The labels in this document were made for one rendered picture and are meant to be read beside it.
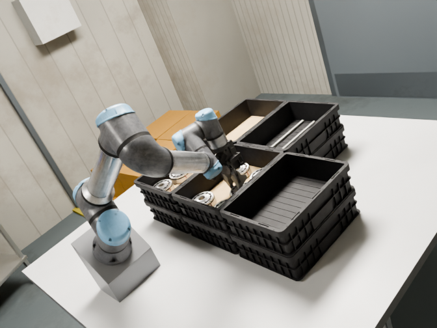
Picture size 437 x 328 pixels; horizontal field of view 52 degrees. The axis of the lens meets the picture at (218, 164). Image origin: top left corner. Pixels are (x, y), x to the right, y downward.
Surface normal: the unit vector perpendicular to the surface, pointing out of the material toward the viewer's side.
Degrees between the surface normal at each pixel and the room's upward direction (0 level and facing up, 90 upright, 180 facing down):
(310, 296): 0
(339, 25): 90
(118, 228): 52
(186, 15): 90
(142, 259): 90
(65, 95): 90
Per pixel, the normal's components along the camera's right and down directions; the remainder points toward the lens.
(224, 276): -0.34, -0.82
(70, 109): 0.67, 0.13
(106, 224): 0.31, -0.39
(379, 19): -0.66, 0.56
